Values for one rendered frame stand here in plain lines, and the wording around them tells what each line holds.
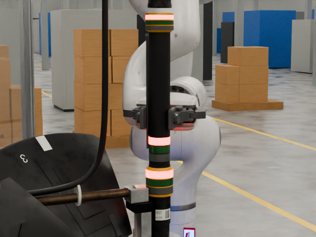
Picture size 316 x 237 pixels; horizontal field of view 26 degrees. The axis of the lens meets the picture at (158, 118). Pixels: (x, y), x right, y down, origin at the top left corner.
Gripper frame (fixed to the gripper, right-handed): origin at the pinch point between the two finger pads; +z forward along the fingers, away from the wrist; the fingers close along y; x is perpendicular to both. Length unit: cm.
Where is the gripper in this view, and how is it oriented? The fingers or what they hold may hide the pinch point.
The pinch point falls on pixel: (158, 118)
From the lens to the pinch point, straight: 106.7
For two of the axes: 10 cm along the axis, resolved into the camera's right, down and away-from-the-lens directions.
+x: 0.0, -9.9, -1.4
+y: -9.8, -0.2, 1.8
